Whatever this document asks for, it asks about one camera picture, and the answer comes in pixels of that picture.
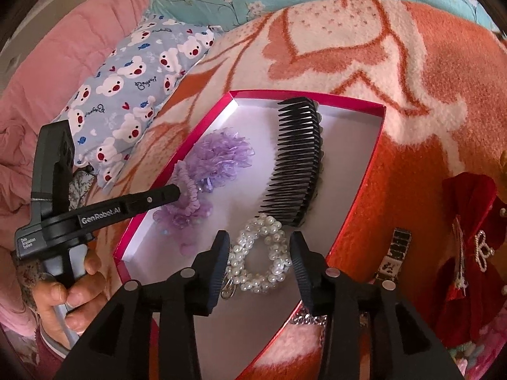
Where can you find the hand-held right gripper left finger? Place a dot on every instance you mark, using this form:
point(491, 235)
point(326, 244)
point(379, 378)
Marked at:
point(220, 273)

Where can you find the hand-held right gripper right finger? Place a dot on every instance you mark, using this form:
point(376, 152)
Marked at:
point(301, 269)

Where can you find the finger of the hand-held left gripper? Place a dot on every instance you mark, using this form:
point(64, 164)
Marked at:
point(162, 196)

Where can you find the white pearl scrunchie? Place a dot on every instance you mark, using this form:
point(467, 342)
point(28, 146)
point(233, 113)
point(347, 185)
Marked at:
point(273, 225)

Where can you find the red cardboard box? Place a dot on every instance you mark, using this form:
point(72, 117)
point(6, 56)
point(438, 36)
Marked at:
point(344, 146)

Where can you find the red velvet hair bow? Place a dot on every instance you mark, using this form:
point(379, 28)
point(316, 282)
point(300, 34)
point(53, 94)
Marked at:
point(467, 198)

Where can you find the person's left hand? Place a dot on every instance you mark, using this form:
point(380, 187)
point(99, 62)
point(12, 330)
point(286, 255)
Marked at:
point(81, 297)

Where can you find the floral patterned cloth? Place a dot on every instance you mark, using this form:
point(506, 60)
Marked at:
point(81, 184)

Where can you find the purple organza scrunchie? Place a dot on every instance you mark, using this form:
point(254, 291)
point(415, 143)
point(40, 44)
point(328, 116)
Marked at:
point(225, 154)

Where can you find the black and silver wristwatch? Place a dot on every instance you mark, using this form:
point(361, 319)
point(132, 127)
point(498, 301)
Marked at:
point(398, 245)

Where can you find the black hair comb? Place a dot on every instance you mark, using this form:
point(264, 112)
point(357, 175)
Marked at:
point(301, 158)

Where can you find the pink quilt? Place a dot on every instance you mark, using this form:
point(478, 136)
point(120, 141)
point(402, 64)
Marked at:
point(59, 55)

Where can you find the bear print pillow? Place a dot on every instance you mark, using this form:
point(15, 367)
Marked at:
point(130, 75)

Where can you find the orange and white blanket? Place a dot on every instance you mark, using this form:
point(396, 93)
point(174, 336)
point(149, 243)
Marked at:
point(435, 87)

